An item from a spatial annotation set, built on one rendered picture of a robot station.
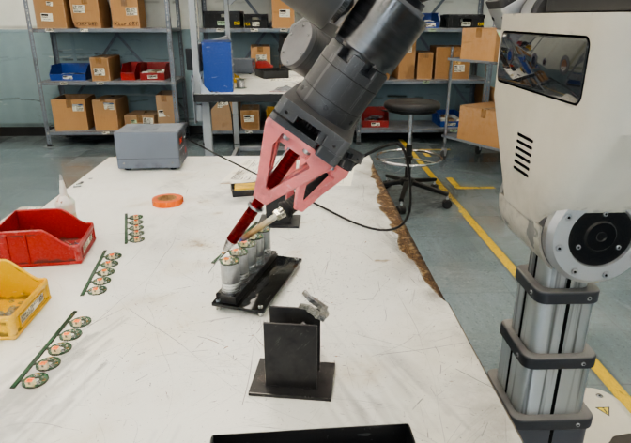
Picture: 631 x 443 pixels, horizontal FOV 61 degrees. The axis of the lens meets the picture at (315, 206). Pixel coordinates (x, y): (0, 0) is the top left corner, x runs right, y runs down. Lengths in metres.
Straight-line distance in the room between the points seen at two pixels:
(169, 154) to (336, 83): 0.95
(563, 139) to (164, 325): 0.57
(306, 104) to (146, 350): 0.35
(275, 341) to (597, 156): 0.47
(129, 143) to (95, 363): 0.80
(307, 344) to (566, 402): 0.65
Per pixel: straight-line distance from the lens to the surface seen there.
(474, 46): 4.28
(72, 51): 5.71
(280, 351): 0.54
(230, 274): 0.69
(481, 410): 0.57
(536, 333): 1.00
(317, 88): 0.43
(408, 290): 0.75
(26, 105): 5.97
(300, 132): 0.44
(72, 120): 5.34
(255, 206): 0.49
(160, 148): 1.35
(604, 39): 0.74
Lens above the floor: 1.10
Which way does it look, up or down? 20 degrees down
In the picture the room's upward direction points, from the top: straight up
